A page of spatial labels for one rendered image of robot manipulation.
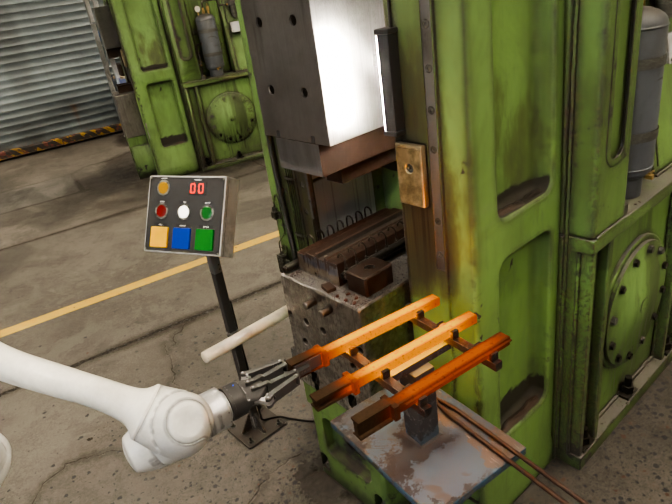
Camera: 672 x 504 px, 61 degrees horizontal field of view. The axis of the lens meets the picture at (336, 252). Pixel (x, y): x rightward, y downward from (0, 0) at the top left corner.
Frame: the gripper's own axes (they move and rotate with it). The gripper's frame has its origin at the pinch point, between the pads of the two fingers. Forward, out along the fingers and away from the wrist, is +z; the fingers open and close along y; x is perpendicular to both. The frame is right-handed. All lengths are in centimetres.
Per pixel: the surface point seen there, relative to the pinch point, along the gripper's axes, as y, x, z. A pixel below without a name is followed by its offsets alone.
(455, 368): 25.2, 0.4, 22.0
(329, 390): 11.5, -0.2, -1.4
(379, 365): 12.2, -0.4, 11.7
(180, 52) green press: -488, 27, 168
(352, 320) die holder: -23.1, -12.7, 28.9
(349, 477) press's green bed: -39, -89, 29
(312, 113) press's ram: -35, 46, 33
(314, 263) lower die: -46, -3, 32
